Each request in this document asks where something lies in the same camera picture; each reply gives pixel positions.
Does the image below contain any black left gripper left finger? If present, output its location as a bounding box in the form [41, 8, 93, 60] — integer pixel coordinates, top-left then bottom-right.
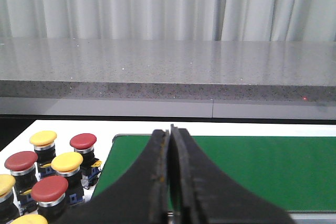
[57, 130, 170, 223]

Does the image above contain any grey stone counter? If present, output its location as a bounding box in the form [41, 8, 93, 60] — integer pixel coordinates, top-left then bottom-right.
[1, 38, 335, 120]

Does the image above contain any red mushroom push button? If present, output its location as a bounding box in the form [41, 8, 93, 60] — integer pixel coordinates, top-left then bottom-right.
[31, 175, 68, 223]
[4, 151, 38, 215]
[69, 133, 102, 189]

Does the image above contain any white pleated curtain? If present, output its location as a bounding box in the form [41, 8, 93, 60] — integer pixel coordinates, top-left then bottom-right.
[1, 0, 335, 41]

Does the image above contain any yellow mushroom push button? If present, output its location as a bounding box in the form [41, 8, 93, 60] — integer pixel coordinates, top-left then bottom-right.
[29, 131, 57, 179]
[1, 174, 20, 223]
[10, 214, 48, 224]
[51, 152, 84, 205]

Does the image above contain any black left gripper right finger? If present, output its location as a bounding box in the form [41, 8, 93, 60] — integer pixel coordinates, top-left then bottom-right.
[170, 126, 294, 223]

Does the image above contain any green conveyor belt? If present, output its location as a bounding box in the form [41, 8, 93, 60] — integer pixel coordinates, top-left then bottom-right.
[91, 134, 336, 212]

